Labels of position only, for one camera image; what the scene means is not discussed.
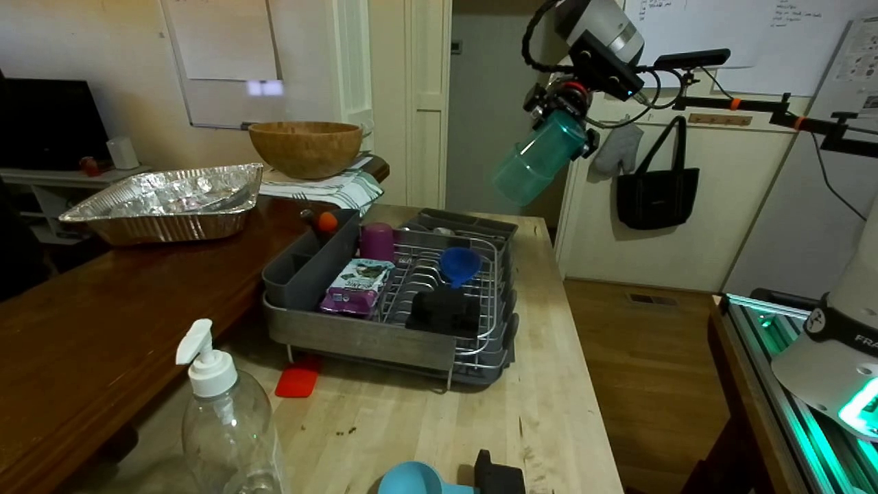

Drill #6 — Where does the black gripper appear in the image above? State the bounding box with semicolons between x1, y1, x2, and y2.
521;75;605;160

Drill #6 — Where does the teal translucent plastic cup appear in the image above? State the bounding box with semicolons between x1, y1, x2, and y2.
488;108;594;209

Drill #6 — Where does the blue cup in rack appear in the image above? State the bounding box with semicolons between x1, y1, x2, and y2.
436;245;487;291

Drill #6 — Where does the purple cup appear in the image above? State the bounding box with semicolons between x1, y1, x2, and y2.
358;223;402;264

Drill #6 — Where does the gray oven mitt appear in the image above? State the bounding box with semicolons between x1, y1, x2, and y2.
587;120;647;179

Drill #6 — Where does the black tote bag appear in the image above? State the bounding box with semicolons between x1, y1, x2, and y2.
614;113;702;234

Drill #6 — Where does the white floor cabinet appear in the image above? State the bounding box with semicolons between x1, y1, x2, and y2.
554;97;802;296

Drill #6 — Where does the white panel door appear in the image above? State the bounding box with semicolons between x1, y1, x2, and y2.
368;0;457;215

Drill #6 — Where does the whiteboard with writing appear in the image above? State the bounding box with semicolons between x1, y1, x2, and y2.
630;0;878;102

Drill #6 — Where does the striped dish towel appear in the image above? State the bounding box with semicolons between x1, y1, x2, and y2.
259;150;388;215

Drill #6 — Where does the seaweed snack bag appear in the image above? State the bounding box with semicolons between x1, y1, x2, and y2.
320;256;398;322

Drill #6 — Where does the small orange ball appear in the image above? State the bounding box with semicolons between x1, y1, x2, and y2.
313;209;344;239

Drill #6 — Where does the wooden bowl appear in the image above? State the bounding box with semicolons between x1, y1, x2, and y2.
248;117;368;183

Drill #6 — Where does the gray dish rack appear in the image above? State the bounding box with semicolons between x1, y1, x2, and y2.
261;205;521;392

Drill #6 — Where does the red square pad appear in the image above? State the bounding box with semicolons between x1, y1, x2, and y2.
273;357;324;401

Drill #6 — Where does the blank whiteboard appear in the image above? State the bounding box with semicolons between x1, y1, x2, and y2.
159;0;288;131

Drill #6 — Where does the blue measuring scoop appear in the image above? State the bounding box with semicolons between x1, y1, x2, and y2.
377;459;477;494

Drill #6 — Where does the aluminium foil baking tray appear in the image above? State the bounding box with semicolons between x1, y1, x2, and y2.
56;160;269;250

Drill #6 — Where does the clear soap pump bottle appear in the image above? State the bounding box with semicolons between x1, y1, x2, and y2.
173;315;288;494

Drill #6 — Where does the white mug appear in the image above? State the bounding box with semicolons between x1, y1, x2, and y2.
104;135;140;172

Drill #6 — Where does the dark wooden table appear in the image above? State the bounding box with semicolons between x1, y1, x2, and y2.
0;156;392;494

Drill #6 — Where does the black television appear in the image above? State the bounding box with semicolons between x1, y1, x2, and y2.
0;76;115;175

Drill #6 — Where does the white low shelf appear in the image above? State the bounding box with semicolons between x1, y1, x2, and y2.
0;162;127;245

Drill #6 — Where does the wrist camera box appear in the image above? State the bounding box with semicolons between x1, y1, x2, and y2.
566;25;647;103

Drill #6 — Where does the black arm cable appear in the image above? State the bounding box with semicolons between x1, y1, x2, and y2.
518;0;702;131

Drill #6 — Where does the black camera rail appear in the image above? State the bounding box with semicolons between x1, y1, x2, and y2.
653;47;878;160

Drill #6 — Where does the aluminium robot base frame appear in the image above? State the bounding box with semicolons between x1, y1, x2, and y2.
712;291;878;494

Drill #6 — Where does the black scoop handle block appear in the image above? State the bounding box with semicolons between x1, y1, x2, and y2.
473;448;529;494

